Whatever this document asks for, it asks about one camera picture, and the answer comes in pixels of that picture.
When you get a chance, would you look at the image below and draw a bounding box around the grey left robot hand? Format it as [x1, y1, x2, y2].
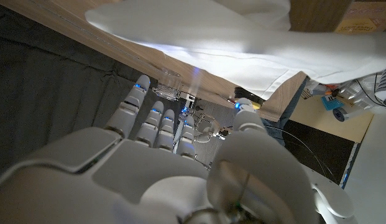
[194, 113, 227, 144]

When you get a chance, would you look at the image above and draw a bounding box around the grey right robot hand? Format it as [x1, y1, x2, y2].
[0, 74, 321, 224]

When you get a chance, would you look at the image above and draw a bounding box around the white cloth napkin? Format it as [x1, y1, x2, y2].
[85, 0, 386, 101]

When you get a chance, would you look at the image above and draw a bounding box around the clear glass jar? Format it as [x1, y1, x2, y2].
[152, 68, 183, 102]

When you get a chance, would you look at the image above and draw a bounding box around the yellow button black base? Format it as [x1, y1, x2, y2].
[234, 86, 265, 110]

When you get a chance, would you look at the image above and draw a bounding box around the black backdrop curtain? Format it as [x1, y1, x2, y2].
[0, 2, 187, 181]

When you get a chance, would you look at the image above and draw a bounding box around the white shelf cabinet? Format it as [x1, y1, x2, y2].
[300, 0, 386, 144]

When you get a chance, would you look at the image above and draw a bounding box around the cardboard box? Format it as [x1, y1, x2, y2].
[334, 1, 386, 34]

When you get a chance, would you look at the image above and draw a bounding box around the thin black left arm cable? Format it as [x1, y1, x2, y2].
[266, 125, 335, 179]

